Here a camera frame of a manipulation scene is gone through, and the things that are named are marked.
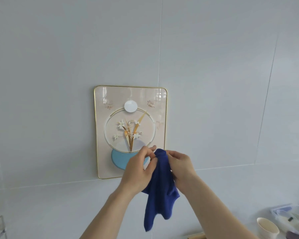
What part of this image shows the person's right forearm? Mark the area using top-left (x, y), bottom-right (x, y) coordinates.
top-left (176, 175), bottom-right (259, 239)

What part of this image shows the white round adhesive disc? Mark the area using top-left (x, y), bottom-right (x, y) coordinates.
top-left (124, 100), bottom-right (138, 113)

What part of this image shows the clear plastic container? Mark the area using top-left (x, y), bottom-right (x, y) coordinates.
top-left (270, 204), bottom-right (299, 239)

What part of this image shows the person's right hand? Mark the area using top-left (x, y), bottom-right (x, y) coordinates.
top-left (165, 150), bottom-right (199, 190)

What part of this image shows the person's left forearm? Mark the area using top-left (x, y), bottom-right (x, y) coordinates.
top-left (79, 183), bottom-right (141, 239)

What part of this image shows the cream cup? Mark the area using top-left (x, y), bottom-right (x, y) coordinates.
top-left (256, 217), bottom-right (280, 239)

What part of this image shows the blue cloth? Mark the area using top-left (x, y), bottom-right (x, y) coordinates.
top-left (141, 148), bottom-right (180, 232)

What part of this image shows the person's left hand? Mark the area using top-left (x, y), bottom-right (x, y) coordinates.
top-left (119, 145), bottom-right (157, 195)

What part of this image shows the gold framed floral wall picture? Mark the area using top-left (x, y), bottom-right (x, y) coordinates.
top-left (94, 85), bottom-right (168, 180)

